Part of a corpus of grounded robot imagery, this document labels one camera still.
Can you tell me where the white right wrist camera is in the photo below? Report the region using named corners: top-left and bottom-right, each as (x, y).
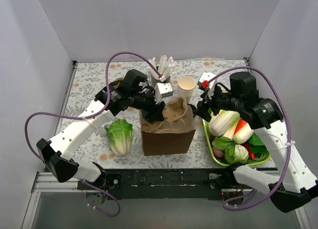
top-left (197, 73), bottom-right (217, 99)

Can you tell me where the grey straw holder cup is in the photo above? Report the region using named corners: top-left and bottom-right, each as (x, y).
top-left (151, 76), bottom-right (170, 88)

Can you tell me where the red chili pepper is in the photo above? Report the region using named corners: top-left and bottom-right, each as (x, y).
top-left (244, 142), bottom-right (255, 160)

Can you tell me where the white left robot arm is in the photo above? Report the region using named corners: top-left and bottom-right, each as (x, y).
top-left (36, 70), bottom-right (172, 189)

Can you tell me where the brown pulp cup carrier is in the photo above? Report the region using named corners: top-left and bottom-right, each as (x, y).
top-left (141, 97), bottom-right (188, 133)
top-left (109, 77), bottom-right (123, 88)

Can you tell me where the green white napa cabbage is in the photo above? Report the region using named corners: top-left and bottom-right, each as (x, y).
top-left (208, 110), bottom-right (240, 137)

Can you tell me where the brown paper bag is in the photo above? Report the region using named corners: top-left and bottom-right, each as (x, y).
top-left (140, 106), bottom-right (196, 156)

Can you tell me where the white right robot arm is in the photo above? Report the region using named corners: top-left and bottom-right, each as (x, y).
top-left (196, 68), bottom-right (318, 213)

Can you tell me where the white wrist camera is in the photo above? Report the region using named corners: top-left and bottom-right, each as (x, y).
top-left (154, 83), bottom-right (173, 103)
top-left (197, 73), bottom-right (217, 99)

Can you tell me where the green vegetable tray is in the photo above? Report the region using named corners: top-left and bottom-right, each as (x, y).
top-left (203, 117), bottom-right (270, 166)

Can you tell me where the floral table mat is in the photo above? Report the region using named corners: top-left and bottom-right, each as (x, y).
top-left (64, 59), bottom-right (246, 169)

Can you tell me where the orange carrot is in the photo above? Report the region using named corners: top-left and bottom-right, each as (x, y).
top-left (234, 119), bottom-right (246, 134)

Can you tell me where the white wrapped straw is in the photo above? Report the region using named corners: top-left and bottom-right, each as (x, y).
top-left (149, 57), bottom-right (159, 79)
top-left (158, 55), bottom-right (167, 75)
top-left (163, 56), bottom-right (175, 76)

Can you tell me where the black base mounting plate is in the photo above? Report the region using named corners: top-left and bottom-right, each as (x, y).
top-left (77, 168), bottom-right (255, 201)

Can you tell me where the green leafy vegetable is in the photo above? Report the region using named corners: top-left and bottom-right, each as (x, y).
top-left (212, 133), bottom-right (269, 164)

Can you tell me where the small white green cabbage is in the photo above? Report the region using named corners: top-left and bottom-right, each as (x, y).
top-left (229, 145), bottom-right (249, 164)

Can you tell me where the white radish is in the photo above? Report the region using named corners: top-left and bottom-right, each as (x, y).
top-left (233, 123), bottom-right (254, 144)

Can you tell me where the stack of paper cups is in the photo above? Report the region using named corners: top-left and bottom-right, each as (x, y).
top-left (177, 76), bottom-right (196, 103)

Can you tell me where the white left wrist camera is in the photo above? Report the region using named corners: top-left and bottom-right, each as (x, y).
top-left (154, 83), bottom-right (173, 103)

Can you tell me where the black spare cup lid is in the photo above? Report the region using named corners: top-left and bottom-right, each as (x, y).
top-left (187, 103), bottom-right (197, 116)

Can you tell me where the aluminium frame rail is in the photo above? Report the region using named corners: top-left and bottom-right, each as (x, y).
top-left (21, 170), bottom-right (311, 229)

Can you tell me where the purple red onion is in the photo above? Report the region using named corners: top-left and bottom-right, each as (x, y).
top-left (212, 147), bottom-right (225, 159)

